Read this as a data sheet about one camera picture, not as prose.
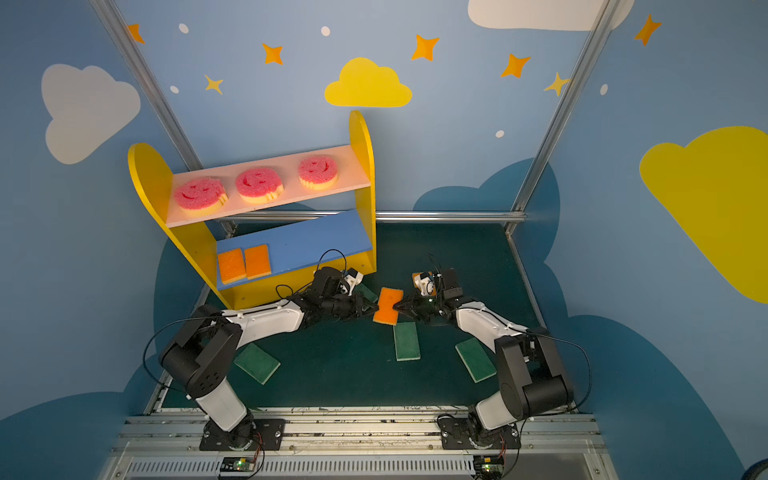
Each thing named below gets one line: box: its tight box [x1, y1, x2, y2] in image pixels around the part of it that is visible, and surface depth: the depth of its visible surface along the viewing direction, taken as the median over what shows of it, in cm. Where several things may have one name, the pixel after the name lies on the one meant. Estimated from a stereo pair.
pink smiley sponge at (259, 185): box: [236, 168, 284, 204], surface depth 72 cm
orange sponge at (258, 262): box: [245, 244, 272, 281], surface depth 93 cm
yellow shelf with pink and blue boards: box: [128, 111, 377, 309], surface depth 79 cm
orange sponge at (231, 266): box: [218, 248, 247, 285], surface depth 90 cm
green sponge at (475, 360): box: [455, 337, 497, 383], surface depth 88 cm
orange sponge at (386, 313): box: [372, 287, 404, 326], surface depth 88 cm
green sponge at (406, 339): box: [393, 321, 421, 362], surface depth 91 cm
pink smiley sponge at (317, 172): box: [298, 155, 338, 190], surface depth 75 cm
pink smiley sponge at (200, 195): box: [174, 178, 228, 215], surface depth 68 cm
